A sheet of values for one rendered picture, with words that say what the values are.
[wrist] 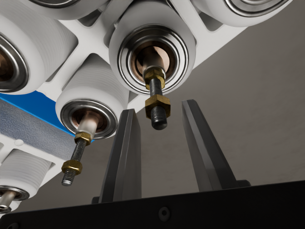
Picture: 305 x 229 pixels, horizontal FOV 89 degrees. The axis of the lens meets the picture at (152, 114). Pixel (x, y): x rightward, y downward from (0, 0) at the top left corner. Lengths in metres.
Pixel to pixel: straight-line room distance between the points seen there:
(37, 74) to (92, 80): 0.06
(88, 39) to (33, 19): 0.06
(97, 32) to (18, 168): 0.35
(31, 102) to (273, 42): 0.63
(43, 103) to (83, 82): 0.28
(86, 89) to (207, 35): 0.18
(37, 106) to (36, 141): 0.09
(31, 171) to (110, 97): 0.32
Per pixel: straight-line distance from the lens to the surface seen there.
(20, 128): 0.48
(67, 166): 0.18
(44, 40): 0.23
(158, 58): 0.16
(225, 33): 0.26
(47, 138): 0.48
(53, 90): 0.31
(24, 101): 0.48
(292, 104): 0.73
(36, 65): 0.21
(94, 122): 0.22
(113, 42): 0.17
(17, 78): 0.23
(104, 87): 0.22
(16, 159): 0.49
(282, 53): 0.57
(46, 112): 0.48
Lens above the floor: 0.41
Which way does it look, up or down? 49 degrees down
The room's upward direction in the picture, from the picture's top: 176 degrees clockwise
